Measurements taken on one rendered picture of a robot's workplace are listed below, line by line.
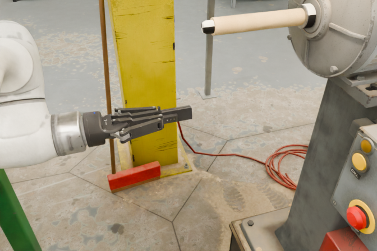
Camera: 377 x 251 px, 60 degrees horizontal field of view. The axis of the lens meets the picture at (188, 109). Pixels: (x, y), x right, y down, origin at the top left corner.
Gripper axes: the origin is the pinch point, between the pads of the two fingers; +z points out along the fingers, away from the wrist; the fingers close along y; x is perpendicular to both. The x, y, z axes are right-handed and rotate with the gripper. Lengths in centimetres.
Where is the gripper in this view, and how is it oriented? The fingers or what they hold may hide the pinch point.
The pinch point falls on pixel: (176, 114)
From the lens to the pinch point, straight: 74.8
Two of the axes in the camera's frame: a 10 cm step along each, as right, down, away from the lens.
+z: 9.6, -1.7, 2.3
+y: 2.8, 4.3, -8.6
